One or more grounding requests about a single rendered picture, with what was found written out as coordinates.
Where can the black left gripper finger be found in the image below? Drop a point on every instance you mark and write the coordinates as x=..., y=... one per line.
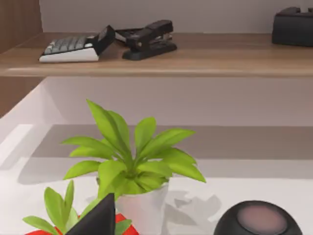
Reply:
x=99, y=218

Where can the green plant in red pot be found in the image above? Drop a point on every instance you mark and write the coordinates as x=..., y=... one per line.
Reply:
x=58, y=210

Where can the green plant in white pot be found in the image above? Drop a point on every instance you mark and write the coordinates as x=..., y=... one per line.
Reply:
x=137, y=169

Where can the black round speaker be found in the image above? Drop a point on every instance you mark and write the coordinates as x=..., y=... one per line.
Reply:
x=259, y=219

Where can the wooden shelf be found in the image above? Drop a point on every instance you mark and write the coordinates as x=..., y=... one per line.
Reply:
x=156, y=61

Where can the black and white calculator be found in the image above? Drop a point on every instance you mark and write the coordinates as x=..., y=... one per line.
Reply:
x=73, y=49

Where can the black stapler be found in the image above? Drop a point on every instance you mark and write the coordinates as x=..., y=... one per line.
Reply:
x=149, y=40

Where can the black box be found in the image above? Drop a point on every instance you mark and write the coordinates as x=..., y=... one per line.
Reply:
x=292, y=28

